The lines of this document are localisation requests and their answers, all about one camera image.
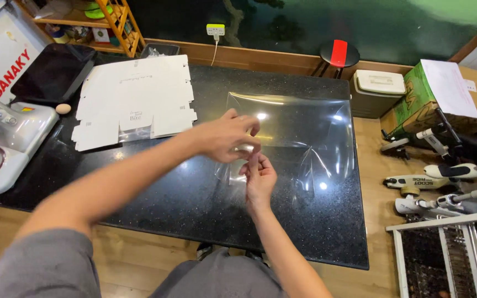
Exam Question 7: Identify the person's gray shirt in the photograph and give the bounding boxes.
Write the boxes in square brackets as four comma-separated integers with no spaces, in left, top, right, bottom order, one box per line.
[0,229,103,298]

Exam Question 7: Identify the white paper sheet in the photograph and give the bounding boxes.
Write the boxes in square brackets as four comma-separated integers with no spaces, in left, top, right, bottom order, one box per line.
[421,59,477,120]

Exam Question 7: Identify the white scooter with black print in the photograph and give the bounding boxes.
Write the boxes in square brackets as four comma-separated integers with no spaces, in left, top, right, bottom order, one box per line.
[383,163,477,198]

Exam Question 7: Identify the stack of flat white boxes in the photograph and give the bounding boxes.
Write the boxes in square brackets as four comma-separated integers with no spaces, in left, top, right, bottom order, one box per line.
[71,55,198,152]

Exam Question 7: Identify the white chest freezer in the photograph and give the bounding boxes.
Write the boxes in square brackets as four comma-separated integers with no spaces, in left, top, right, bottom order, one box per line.
[0,0,53,105]

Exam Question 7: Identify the white and gray scooter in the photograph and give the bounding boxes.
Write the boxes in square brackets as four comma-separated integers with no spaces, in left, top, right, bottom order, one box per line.
[395,185,477,217]

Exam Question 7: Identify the green and brown cardboard box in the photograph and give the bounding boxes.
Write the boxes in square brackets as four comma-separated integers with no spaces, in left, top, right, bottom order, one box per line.
[380,60,477,138]

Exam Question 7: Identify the white wall power outlet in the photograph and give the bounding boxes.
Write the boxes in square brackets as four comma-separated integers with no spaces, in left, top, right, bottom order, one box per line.
[206,23,226,42]

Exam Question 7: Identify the white metal rack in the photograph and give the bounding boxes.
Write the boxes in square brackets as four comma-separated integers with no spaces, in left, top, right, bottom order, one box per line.
[385,209,477,298]

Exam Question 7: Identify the white cooler box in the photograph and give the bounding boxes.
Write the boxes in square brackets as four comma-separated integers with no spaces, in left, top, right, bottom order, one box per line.
[349,70,407,120]

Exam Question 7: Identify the clear plastic sheet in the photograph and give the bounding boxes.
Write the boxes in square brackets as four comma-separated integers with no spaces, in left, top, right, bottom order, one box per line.
[216,92,355,196]

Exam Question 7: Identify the red pad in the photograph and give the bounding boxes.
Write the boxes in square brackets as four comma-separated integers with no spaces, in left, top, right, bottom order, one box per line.
[330,40,348,68]

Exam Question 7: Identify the person's right hand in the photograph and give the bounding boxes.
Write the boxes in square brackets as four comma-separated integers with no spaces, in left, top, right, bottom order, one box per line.
[238,152,279,209]

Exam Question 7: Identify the person's gray shorts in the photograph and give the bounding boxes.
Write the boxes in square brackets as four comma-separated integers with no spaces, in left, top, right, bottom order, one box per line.
[149,248,287,298]

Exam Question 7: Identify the wooden shelf with items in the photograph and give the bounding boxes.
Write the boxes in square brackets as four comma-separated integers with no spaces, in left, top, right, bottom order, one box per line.
[15,0,146,58]

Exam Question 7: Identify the white kitchen machine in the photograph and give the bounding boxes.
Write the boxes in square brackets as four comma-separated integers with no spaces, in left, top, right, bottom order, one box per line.
[0,87,59,195]

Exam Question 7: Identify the black round stool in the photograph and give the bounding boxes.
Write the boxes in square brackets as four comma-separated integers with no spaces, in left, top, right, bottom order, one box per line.
[311,40,361,79]

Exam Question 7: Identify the black tray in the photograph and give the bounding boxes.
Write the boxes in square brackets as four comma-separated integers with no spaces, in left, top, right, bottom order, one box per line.
[10,42,97,104]

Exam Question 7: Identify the person's left hand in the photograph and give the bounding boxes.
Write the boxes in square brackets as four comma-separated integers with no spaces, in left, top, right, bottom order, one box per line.
[200,108,262,164]

